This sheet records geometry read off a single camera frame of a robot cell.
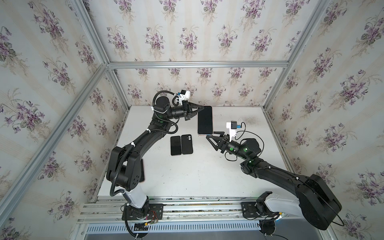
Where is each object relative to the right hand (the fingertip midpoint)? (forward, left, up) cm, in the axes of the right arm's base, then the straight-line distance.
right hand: (206, 137), depth 68 cm
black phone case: (+14, +10, -29) cm, 33 cm away
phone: (+14, +18, -29) cm, 37 cm away
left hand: (+11, +1, +9) cm, 14 cm away
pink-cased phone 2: (-7, +36, -28) cm, 46 cm away
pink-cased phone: (+5, 0, +5) cm, 7 cm away
